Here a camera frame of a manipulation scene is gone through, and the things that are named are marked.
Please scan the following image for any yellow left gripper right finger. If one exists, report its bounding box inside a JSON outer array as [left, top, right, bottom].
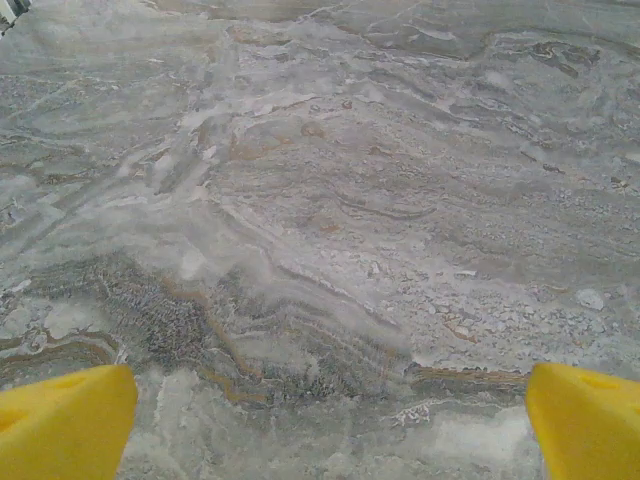
[[525, 362, 640, 480]]

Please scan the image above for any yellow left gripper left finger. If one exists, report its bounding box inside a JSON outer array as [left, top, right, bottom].
[[0, 363, 140, 480]]

